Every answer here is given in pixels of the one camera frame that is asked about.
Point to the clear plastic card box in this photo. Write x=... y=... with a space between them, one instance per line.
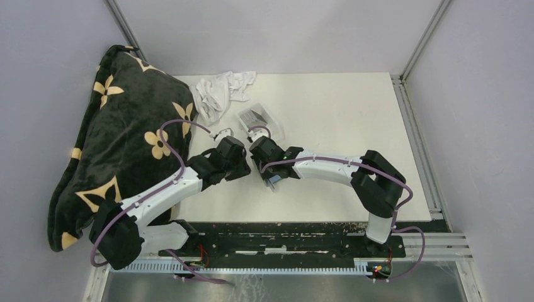
x=274 y=126

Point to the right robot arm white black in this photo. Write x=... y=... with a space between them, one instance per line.
x=377 y=183

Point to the stack of credit cards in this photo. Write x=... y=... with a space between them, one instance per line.
x=252 y=118

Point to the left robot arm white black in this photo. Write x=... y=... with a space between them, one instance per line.
x=124 y=231

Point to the aluminium rail frame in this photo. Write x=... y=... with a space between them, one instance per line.
x=447 y=251

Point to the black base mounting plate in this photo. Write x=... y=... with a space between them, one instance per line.
x=323 y=245

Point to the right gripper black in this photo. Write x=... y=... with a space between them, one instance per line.
x=267 y=175

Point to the black floral blanket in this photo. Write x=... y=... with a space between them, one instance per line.
x=133 y=133

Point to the green leather card holder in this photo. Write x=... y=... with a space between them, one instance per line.
x=271 y=180

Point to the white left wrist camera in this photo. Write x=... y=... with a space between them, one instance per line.
x=227 y=132

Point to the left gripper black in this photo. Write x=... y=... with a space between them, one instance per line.
x=243 y=168

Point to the white crumpled cloth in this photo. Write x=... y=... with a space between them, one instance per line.
x=213 y=96

